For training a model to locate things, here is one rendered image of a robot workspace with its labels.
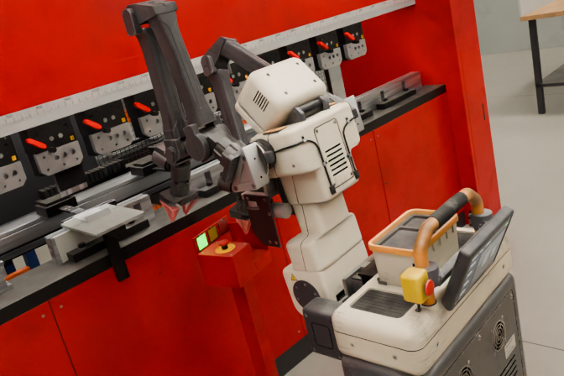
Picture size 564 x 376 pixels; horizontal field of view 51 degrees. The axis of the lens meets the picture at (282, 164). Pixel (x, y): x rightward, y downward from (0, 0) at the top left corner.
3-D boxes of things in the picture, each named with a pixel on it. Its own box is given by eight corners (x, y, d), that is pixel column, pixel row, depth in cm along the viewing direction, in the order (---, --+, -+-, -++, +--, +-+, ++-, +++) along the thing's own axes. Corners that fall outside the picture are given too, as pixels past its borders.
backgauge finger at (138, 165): (164, 179, 232) (160, 167, 231) (131, 174, 251) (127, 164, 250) (189, 168, 240) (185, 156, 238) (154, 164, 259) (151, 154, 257)
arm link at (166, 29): (144, -8, 147) (175, -14, 154) (117, 9, 157) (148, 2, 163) (209, 159, 154) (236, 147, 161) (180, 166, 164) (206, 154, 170)
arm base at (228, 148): (231, 159, 146) (263, 143, 155) (209, 141, 149) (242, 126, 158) (224, 184, 152) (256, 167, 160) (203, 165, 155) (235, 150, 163)
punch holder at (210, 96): (189, 122, 231) (178, 80, 226) (177, 122, 237) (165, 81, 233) (218, 110, 240) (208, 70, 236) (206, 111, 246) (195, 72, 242)
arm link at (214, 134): (219, 146, 152) (234, 138, 156) (193, 123, 156) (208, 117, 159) (212, 172, 158) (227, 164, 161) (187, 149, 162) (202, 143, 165)
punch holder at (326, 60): (323, 70, 281) (315, 35, 277) (310, 71, 287) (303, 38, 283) (342, 63, 291) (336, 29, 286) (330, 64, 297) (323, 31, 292)
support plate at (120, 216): (96, 237, 182) (96, 234, 181) (61, 227, 201) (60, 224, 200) (146, 214, 193) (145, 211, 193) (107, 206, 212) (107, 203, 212)
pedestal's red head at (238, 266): (240, 289, 201) (227, 240, 196) (205, 284, 210) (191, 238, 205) (272, 260, 216) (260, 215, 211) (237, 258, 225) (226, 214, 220)
